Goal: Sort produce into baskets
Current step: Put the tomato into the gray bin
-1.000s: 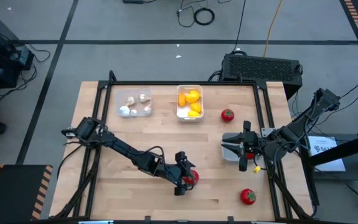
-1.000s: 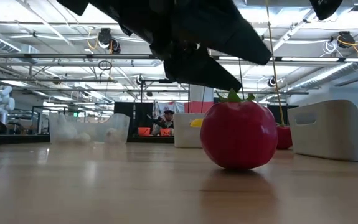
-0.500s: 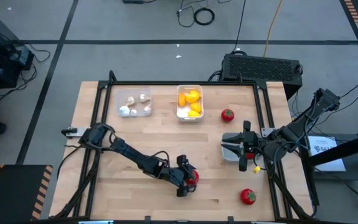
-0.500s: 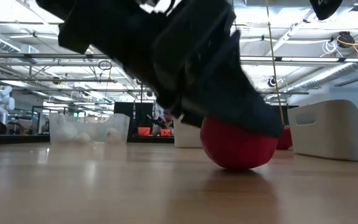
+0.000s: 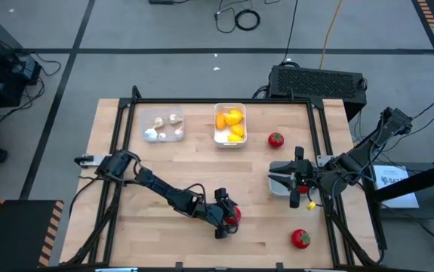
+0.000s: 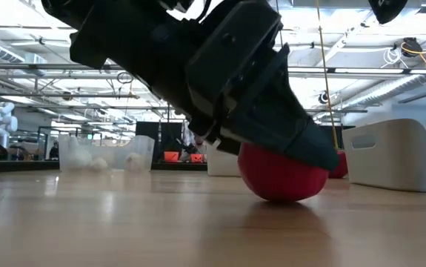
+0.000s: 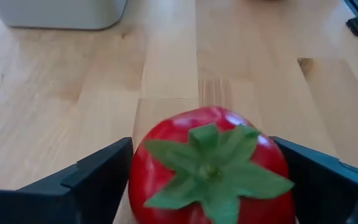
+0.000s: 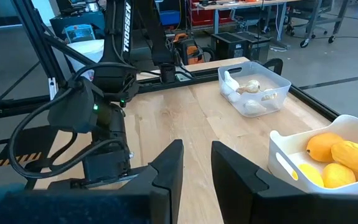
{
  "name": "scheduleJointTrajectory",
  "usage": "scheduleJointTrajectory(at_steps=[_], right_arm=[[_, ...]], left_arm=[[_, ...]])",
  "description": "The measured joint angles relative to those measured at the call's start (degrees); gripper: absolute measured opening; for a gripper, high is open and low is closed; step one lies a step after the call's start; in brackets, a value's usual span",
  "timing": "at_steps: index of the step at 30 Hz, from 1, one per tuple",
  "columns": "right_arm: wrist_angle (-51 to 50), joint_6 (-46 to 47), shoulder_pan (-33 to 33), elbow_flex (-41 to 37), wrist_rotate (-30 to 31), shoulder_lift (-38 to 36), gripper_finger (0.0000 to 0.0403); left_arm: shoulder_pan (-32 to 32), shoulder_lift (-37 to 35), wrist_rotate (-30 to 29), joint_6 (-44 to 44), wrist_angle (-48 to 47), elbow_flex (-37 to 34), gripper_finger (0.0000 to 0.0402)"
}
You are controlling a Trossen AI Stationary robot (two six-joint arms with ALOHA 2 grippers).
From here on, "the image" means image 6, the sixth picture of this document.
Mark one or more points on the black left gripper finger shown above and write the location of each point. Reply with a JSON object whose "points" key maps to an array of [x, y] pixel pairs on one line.
{"points": [[290, 130], [223, 142]]}

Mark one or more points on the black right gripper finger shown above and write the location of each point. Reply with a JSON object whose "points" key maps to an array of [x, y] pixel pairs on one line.
{"points": [[386, 11]]}

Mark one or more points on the red plastic tomato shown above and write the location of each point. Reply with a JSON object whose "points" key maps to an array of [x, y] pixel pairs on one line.
{"points": [[279, 178], [341, 167]]}

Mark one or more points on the white garlic bulb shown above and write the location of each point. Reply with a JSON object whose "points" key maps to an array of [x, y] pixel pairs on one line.
{"points": [[135, 163], [98, 165]]}

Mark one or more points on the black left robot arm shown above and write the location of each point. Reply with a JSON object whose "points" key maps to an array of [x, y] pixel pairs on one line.
{"points": [[123, 37]]}

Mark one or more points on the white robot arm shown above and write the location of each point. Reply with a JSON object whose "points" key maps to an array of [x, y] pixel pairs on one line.
{"points": [[2, 122]]}

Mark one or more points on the white plastic bin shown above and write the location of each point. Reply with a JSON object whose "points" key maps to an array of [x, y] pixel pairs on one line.
{"points": [[222, 165]]}

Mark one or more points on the orange storage crate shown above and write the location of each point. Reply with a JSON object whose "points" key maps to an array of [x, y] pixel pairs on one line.
{"points": [[197, 158], [171, 157]]}

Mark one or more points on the black ceiling device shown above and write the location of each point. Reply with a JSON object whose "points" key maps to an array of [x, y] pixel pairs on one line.
{"points": [[411, 46]]}

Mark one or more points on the black partition panel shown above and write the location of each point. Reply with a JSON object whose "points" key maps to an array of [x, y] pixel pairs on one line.
{"points": [[168, 137]]}

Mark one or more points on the clear plastic bin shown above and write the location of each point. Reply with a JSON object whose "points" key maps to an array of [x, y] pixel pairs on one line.
{"points": [[112, 148]]}

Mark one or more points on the grey plastic bin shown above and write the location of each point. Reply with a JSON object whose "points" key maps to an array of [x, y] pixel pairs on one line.
{"points": [[398, 163]]}

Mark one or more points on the person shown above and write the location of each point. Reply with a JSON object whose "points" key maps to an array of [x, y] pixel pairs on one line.
{"points": [[54, 150]]}

